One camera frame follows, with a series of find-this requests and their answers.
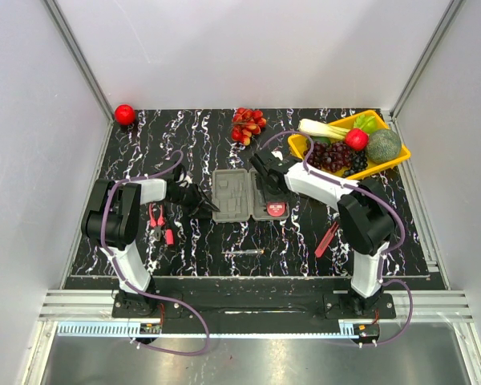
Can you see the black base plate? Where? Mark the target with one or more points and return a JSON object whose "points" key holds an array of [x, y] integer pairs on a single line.
{"points": [[241, 306]]}

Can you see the red apple in corner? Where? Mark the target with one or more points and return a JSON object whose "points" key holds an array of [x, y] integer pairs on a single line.
{"points": [[125, 115]]}

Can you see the red utility knife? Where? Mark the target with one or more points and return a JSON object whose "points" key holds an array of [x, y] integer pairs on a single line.
{"points": [[325, 241]]}

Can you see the green avocado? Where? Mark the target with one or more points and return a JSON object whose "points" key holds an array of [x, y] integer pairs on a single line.
{"points": [[322, 140]]}

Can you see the dark red grape bunch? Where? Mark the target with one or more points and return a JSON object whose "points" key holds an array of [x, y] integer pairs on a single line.
{"points": [[330, 157]]}

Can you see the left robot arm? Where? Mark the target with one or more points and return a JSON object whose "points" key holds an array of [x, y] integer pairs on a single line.
{"points": [[111, 221]]}

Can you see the grey plastic tool case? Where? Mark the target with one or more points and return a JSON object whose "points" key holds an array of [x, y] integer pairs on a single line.
{"points": [[235, 193]]}

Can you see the green cantaloupe melon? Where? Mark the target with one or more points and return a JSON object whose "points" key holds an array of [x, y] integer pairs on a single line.
{"points": [[383, 146]]}

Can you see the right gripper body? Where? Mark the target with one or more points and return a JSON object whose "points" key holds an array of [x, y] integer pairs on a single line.
{"points": [[268, 192]]}

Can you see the red tape measure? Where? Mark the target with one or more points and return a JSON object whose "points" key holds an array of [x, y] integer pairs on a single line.
{"points": [[276, 209]]}

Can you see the red cherry bunch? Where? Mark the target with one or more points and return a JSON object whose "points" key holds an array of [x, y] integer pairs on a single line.
{"points": [[247, 124]]}

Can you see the black grape bunch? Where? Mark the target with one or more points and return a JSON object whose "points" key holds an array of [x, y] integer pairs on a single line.
{"points": [[358, 163]]}

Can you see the green leafy vegetable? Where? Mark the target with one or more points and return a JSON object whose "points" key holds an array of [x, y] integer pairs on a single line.
{"points": [[366, 123]]}

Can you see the red apple in tray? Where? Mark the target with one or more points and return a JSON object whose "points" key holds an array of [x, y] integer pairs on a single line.
{"points": [[356, 139]]}

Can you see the red handled pliers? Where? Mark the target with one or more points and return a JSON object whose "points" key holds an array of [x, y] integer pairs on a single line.
{"points": [[156, 216]]}

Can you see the clear test pen screwdriver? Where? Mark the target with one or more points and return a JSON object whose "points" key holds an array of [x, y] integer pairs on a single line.
{"points": [[244, 252]]}

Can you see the white green leek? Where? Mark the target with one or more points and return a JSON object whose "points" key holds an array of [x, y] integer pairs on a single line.
{"points": [[319, 129]]}

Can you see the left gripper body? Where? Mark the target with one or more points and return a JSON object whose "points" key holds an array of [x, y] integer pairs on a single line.
{"points": [[184, 198]]}

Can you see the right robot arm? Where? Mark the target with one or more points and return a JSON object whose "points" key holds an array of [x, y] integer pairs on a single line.
{"points": [[367, 221]]}

